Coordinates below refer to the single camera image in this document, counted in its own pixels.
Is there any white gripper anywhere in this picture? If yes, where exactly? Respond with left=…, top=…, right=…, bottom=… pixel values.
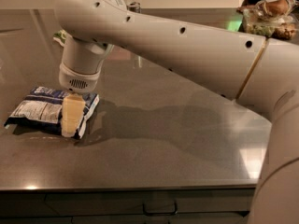
left=59, top=35, right=113, bottom=137

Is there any blue chip bag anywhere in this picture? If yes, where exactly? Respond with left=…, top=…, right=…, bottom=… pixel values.
left=4, top=87, right=99, bottom=139

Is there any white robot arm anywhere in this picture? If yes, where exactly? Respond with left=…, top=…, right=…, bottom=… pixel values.
left=54, top=0, right=299, bottom=224

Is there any green chip bag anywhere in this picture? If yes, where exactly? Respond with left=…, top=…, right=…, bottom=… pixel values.
left=53, top=29, right=67, bottom=47

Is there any clear plastic food bag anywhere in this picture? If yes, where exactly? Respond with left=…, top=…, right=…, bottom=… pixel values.
left=237, top=0, right=299, bottom=40

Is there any silver drink can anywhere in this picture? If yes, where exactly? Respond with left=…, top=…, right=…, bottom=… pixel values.
left=127, top=2, right=141, bottom=13

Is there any grey cabinet drawer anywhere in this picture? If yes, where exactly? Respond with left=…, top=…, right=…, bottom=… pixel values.
left=45, top=189, right=254, bottom=217

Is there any dark drawer handle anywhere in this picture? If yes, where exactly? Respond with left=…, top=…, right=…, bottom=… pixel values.
left=142, top=201, right=178, bottom=217

